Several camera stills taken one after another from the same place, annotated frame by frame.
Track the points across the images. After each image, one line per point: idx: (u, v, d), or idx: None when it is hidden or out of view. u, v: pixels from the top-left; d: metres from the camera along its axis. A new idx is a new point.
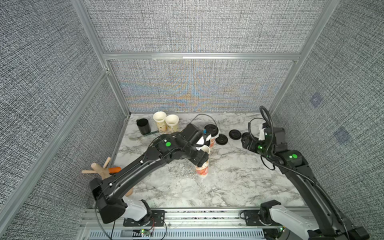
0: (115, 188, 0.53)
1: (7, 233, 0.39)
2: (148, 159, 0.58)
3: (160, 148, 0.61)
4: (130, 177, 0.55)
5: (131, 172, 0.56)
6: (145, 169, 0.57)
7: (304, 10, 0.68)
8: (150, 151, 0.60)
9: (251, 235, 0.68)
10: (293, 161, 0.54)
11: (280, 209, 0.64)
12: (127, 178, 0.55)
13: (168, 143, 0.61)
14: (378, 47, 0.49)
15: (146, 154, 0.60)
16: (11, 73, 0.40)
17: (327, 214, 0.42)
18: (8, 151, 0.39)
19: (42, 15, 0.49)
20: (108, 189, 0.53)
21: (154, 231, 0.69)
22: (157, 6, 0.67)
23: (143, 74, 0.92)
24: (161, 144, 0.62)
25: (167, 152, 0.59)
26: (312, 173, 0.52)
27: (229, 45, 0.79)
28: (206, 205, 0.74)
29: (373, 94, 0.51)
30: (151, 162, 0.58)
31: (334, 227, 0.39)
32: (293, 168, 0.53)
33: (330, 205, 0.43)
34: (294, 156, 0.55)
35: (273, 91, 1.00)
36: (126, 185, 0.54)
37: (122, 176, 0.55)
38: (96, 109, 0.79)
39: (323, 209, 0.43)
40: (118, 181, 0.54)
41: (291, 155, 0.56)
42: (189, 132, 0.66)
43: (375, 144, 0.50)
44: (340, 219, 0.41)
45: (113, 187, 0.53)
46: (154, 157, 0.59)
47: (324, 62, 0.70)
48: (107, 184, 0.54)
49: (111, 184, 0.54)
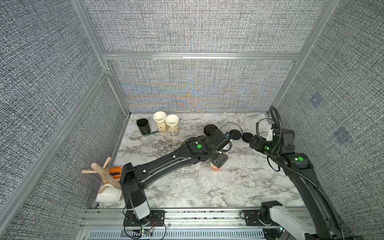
0: (147, 176, 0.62)
1: (7, 233, 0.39)
2: (180, 156, 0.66)
3: (191, 148, 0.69)
4: (161, 168, 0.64)
5: (163, 163, 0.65)
6: (175, 164, 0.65)
7: (304, 10, 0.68)
8: (182, 149, 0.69)
9: (251, 235, 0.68)
10: (298, 164, 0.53)
11: (280, 210, 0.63)
12: (159, 169, 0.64)
13: (199, 145, 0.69)
14: (378, 47, 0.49)
15: (178, 151, 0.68)
16: (11, 73, 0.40)
17: (326, 218, 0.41)
18: (8, 151, 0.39)
19: (42, 15, 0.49)
20: (140, 174, 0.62)
21: (154, 231, 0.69)
22: (157, 6, 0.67)
23: (143, 74, 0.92)
24: (192, 144, 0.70)
25: (197, 153, 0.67)
26: (316, 177, 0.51)
27: (229, 45, 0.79)
28: (206, 205, 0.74)
29: (373, 94, 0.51)
30: (182, 159, 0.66)
31: (330, 232, 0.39)
32: (297, 170, 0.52)
33: (330, 210, 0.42)
34: (299, 159, 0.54)
35: (273, 91, 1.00)
36: (156, 174, 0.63)
37: (155, 166, 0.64)
38: (96, 109, 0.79)
39: (322, 213, 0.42)
40: (151, 170, 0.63)
41: (297, 157, 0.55)
42: (217, 137, 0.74)
43: (375, 144, 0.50)
44: (338, 225, 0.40)
45: (145, 174, 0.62)
46: (185, 155, 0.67)
47: (324, 62, 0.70)
48: (141, 170, 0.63)
49: (144, 171, 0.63)
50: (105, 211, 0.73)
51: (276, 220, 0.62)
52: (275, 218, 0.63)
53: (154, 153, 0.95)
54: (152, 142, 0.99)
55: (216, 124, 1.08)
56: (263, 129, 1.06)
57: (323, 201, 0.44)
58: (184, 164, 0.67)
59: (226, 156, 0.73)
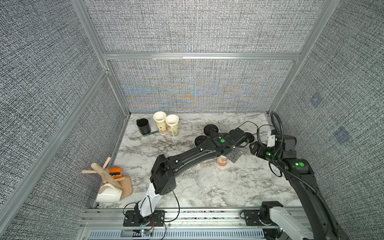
0: (180, 166, 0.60)
1: (7, 233, 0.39)
2: (207, 148, 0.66)
3: (216, 141, 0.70)
4: (192, 159, 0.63)
5: (194, 154, 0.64)
6: (204, 156, 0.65)
7: (304, 10, 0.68)
8: (209, 141, 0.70)
9: (251, 235, 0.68)
10: (298, 169, 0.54)
11: (280, 212, 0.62)
12: (191, 159, 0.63)
13: (222, 139, 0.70)
14: (378, 47, 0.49)
15: (204, 144, 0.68)
16: (11, 73, 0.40)
17: (323, 223, 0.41)
18: (8, 152, 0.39)
19: (42, 15, 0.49)
20: (174, 164, 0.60)
21: (154, 231, 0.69)
22: (157, 6, 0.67)
23: (143, 74, 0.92)
24: (216, 137, 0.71)
25: (222, 147, 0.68)
26: (316, 183, 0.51)
27: (229, 45, 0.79)
28: (206, 205, 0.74)
29: (373, 94, 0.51)
30: (209, 151, 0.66)
31: (327, 237, 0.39)
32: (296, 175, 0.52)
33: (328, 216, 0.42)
34: (300, 164, 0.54)
35: (273, 91, 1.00)
36: (187, 165, 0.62)
37: (185, 157, 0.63)
38: (96, 109, 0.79)
39: (320, 218, 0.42)
40: (182, 160, 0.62)
41: (298, 162, 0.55)
42: (237, 133, 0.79)
43: (375, 144, 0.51)
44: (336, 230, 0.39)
45: (179, 164, 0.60)
46: (212, 148, 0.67)
47: (324, 62, 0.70)
48: (173, 161, 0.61)
49: (177, 161, 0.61)
50: (105, 211, 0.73)
51: (277, 222, 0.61)
52: (276, 220, 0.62)
53: (154, 153, 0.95)
54: (152, 142, 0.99)
55: (216, 124, 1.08)
56: (264, 129, 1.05)
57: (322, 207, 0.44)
58: (209, 156, 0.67)
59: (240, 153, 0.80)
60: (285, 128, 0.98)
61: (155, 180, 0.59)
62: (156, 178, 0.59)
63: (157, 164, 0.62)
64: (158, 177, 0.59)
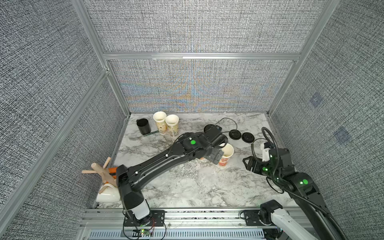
0: (140, 177, 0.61)
1: (7, 233, 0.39)
2: (173, 153, 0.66)
3: (185, 144, 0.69)
4: (153, 168, 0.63)
5: (154, 164, 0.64)
6: (169, 162, 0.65)
7: (304, 10, 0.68)
8: (178, 144, 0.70)
9: (251, 235, 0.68)
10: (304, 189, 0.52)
11: (283, 217, 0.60)
12: (153, 169, 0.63)
13: (192, 141, 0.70)
14: (378, 47, 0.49)
15: (171, 149, 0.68)
16: (11, 73, 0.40)
17: None
18: (8, 152, 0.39)
19: (42, 14, 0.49)
20: (133, 176, 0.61)
21: (154, 231, 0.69)
22: (157, 6, 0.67)
23: (143, 74, 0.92)
24: (185, 141, 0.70)
25: (192, 149, 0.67)
26: (324, 202, 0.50)
27: (229, 45, 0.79)
28: (206, 205, 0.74)
29: (373, 94, 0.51)
30: (175, 157, 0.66)
31: None
32: (304, 194, 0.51)
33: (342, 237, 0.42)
34: (304, 182, 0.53)
35: (273, 91, 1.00)
36: (149, 175, 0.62)
37: (147, 166, 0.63)
38: (96, 109, 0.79)
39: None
40: (143, 171, 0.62)
41: (302, 180, 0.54)
42: (214, 132, 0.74)
43: (375, 144, 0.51)
44: None
45: (138, 175, 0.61)
46: (178, 152, 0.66)
47: (324, 62, 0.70)
48: (133, 172, 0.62)
49: (136, 172, 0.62)
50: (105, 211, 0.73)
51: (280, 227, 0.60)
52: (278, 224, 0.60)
53: (154, 152, 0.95)
54: (152, 142, 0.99)
55: (216, 124, 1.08)
56: None
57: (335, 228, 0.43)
58: (177, 161, 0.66)
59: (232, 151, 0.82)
60: (285, 128, 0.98)
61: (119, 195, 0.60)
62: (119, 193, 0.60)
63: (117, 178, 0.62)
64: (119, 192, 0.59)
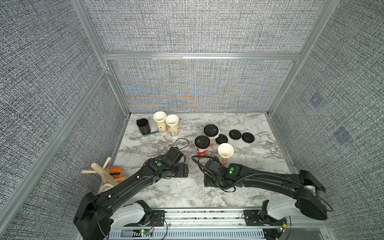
0: (115, 200, 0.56)
1: (7, 233, 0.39)
2: (144, 175, 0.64)
3: (151, 166, 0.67)
4: (127, 190, 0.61)
5: (128, 186, 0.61)
6: (142, 183, 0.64)
7: (304, 10, 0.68)
8: (145, 167, 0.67)
9: (251, 235, 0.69)
10: (235, 174, 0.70)
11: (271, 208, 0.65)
12: (127, 191, 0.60)
13: (158, 163, 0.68)
14: (378, 47, 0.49)
15: (141, 171, 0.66)
16: (11, 73, 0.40)
17: (281, 184, 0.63)
18: (8, 152, 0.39)
19: (42, 15, 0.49)
20: (106, 201, 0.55)
21: (154, 231, 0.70)
22: (157, 6, 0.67)
23: (143, 74, 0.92)
24: (152, 162, 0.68)
25: (158, 171, 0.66)
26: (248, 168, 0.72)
27: (229, 45, 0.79)
28: (206, 205, 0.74)
29: (373, 94, 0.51)
30: (146, 178, 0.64)
31: (293, 189, 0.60)
32: (237, 177, 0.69)
33: (278, 178, 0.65)
34: (232, 171, 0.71)
35: (273, 91, 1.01)
36: (123, 197, 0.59)
37: (120, 189, 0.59)
38: (96, 109, 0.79)
39: (278, 183, 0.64)
40: (116, 193, 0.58)
41: (230, 170, 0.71)
42: (173, 151, 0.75)
43: (375, 144, 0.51)
44: (289, 181, 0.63)
45: (112, 199, 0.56)
46: (148, 174, 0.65)
47: (324, 62, 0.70)
48: (105, 197, 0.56)
49: (109, 196, 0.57)
50: None
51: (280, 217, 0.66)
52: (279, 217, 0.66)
53: (154, 152, 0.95)
54: (152, 142, 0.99)
55: (216, 124, 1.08)
56: (263, 129, 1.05)
57: (269, 176, 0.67)
58: (147, 182, 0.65)
59: (232, 151, 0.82)
60: (285, 128, 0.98)
61: (80, 229, 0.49)
62: (83, 226, 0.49)
63: (82, 207, 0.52)
64: (85, 223, 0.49)
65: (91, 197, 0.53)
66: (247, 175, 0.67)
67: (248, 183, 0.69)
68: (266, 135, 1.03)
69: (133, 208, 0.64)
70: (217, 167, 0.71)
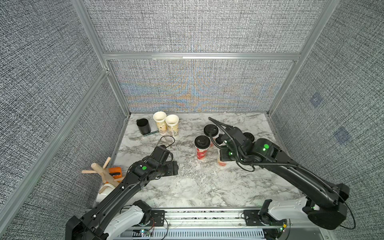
0: (101, 218, 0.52)
1: (7, 233, 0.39)
2: (129, 184, 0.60)
3: (138, 171, 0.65)
4: (113, 203, 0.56)
5: (113, 201, 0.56)
6: (128, 193, 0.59)
7: (304, 10, 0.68)
8: (129, 175, 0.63)
9: (251, 235, 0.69)
10: (270, 154, 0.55)
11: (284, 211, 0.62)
12: (113, 204, 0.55)
13: (143, 167, 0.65)
14: (378, 47, 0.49)
15: (126, 180, 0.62)
16: (11, 73, 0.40)
17: (320, 190, 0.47)
18: (8, 152, 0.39)
19: (42, 15, 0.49)
20: (92, 222, 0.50)
21: (154, 231, 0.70)
22: (157, 6, 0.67)
23: (143, 74, 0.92)
24: (137, 167, 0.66)
25: (143, 176, 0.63)
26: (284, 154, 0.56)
27: (229, 45, 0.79)
28: (206, 205, 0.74)
29: (373, 94, 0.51)
30: (132, 186, 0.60)
31: (332, 200, 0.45)
32: (272, 159, 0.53)
33: (319, 182, 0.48)
34: (266, 149, 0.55)
35: (273, 91, 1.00)
36: (111, 212, 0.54)
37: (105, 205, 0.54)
38: (96, 109, 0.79)
39: (316, 187, 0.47)
40: (102, 210, 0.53)
41: (264, 147, 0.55)
42: (158, 151, 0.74)
43: (375, 144, 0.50)
44: (331, 189, 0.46)
45: (98, 218, 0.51)
46: (134, 181, 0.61)
47: (324, 62, 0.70)
48: (90, 217, 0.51)
49: (94, 216, 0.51)
50: None
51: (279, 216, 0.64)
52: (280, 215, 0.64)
53: None
54: (152, 142, 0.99)
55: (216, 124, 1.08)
56: (263, 129, 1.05)
57: (311, 177, 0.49)
58: (134, 190, 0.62)
59: None
60: (285, 128, 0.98)
61: None
62: None
63: (68, 232, 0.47)
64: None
65: (75, 221, 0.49)
66: (285, 164, 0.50)
67: (279, 169, 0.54)
68: (266, 135, 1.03)
69: (129, 213, 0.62)
70: (242, 139, 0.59)
